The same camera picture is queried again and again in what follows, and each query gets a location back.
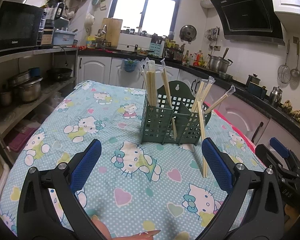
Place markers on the blue hanging basket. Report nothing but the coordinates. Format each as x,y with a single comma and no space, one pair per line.
129,66

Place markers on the hanging steel ladle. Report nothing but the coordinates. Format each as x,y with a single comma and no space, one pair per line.
294,72

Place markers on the person's left hand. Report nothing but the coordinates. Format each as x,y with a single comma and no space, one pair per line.
102,230

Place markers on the kitchen window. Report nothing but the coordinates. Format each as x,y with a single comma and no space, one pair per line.
145,5

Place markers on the black countertop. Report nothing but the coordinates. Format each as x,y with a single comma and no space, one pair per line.
240,87

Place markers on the metal shelf rack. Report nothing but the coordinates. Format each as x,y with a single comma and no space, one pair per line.
22,53

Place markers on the white plastic bag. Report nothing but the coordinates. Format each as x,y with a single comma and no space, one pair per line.
90,22

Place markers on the purple box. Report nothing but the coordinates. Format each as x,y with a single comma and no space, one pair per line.
22,140

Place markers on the small steel cup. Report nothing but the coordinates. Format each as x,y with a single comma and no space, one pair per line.
5,98

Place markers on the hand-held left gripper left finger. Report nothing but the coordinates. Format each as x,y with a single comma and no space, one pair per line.
86,165

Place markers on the spice jar rack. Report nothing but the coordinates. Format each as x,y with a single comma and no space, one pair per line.
173,51

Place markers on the black wok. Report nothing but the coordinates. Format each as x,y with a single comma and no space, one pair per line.
59,74

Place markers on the steel pot with lid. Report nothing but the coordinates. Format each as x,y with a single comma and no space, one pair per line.
30,91

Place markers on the white base cabinets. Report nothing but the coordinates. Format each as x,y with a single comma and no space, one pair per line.
95,68

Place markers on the light blue cutlery rack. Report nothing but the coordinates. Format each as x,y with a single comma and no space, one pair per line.
155,50

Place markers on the yellow container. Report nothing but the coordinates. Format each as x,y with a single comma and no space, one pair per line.
92,42

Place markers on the row of glass jars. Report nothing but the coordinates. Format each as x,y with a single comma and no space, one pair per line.
135,30

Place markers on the hanging kitchen tools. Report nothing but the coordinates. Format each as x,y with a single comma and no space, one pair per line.
212,33

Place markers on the light blue plastic bin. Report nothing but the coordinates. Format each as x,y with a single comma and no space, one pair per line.
63,37

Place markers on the green plastic utensil holder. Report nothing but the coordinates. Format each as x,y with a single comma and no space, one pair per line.
155,122

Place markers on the bunch of chopsticks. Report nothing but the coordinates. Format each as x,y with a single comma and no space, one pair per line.
151,85

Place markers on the black range hood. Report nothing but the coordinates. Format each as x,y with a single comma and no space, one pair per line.
250,17

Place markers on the row of condiment bottles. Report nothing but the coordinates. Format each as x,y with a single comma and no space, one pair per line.
196,60

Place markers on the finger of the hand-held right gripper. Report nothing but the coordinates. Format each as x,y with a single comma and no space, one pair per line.
263,155
279,146

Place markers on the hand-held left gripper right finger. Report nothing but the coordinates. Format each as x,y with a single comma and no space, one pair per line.
217,165

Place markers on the black blender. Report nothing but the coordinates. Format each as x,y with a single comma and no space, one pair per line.
52,13

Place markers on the pile of ginger roots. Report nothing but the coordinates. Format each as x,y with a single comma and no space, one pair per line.
295,113

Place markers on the black microwave oven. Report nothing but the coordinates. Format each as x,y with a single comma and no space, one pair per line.
15,27

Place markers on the small blue pot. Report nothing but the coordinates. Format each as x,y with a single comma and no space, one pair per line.
34,72

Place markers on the hanging steel pot lid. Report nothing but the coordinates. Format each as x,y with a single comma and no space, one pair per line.
188,33

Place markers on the steel canister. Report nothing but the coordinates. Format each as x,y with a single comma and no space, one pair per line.
275,97

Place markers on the steel faucet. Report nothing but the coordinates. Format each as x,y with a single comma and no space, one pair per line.
103,33

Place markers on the wooden cutting board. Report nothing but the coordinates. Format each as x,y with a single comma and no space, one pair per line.
112,31

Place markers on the white exhaust duct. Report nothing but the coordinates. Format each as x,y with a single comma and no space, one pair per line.
206,3

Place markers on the large steel stockpot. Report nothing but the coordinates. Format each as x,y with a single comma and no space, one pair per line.
218,63

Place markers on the white counter box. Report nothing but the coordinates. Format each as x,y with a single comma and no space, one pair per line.
132,42

